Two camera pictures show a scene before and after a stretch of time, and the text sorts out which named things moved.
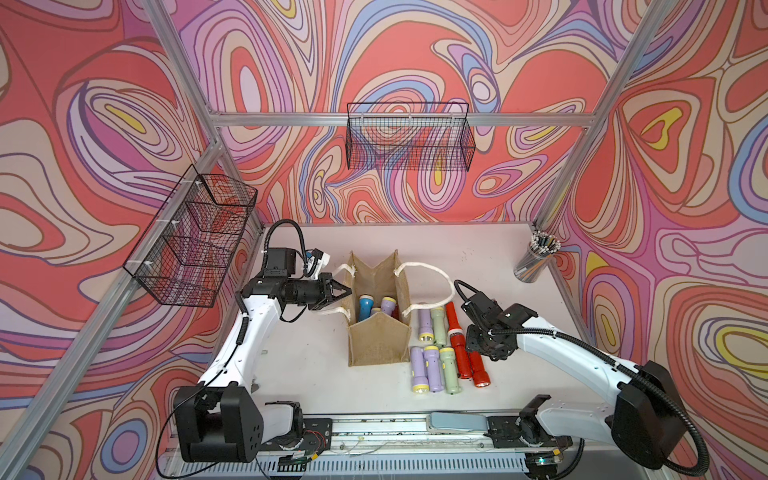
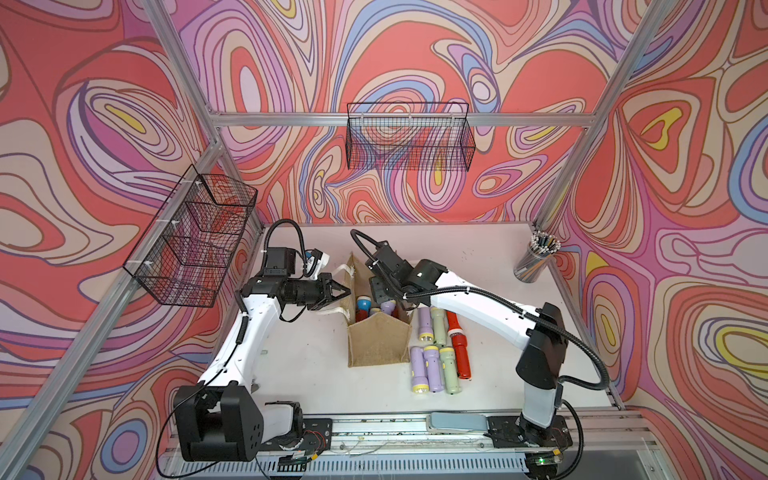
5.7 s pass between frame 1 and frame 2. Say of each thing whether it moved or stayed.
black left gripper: stayed
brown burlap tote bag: stayed
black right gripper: moved
